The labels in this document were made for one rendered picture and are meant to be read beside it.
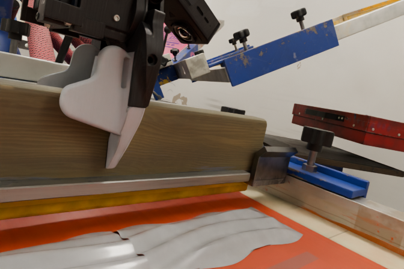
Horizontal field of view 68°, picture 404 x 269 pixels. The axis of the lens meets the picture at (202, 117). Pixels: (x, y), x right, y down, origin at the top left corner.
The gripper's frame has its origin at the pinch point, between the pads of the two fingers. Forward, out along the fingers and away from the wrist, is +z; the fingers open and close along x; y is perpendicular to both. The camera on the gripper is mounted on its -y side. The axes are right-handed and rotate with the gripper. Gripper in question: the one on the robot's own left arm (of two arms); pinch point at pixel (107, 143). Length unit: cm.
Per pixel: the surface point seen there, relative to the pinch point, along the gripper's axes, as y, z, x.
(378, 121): -88, -8, -8
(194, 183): -8.4, 3.0, 2.8
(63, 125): 4.4, -1.7, 1.5
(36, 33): -5, -11, -54
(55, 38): -22, -14, -102
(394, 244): -25.3, 5.5, 16.7
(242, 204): -17.3, 6.3, 2.6
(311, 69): -200, -38, -97
